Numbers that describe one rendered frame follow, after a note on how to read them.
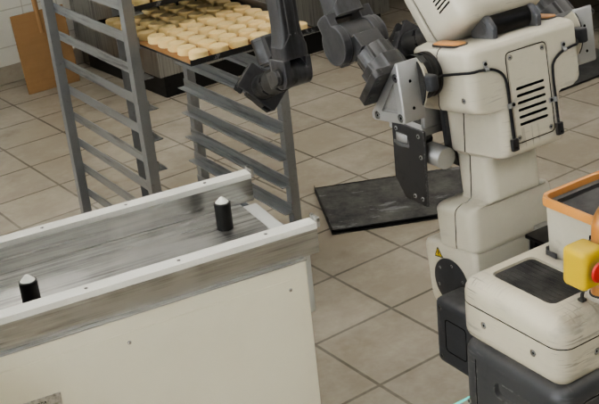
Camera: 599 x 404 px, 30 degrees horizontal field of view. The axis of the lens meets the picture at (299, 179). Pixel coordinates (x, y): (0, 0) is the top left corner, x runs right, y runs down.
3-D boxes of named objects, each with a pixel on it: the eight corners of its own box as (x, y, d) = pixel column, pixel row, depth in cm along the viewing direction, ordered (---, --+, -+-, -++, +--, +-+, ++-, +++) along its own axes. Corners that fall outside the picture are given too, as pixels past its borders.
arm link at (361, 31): (366, 53, 203) (389, 45, 205) (337, 12, 207) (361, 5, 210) (352, 84, 210) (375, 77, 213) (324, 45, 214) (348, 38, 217)
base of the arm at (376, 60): (376, 77, 198) (429, 60, 203) (353, 44, 201) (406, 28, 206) (362, 106, 204) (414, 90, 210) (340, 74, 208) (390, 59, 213)
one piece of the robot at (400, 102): (427, 118, 202) (418, 57, 199) (405, 125, 200) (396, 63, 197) (393, 112, 211) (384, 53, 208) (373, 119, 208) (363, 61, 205)
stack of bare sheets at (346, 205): (332, 234, 401) (332, 227, 400) (315, 192, 437) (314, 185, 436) (494, 210, 407) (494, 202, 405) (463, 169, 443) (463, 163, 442)
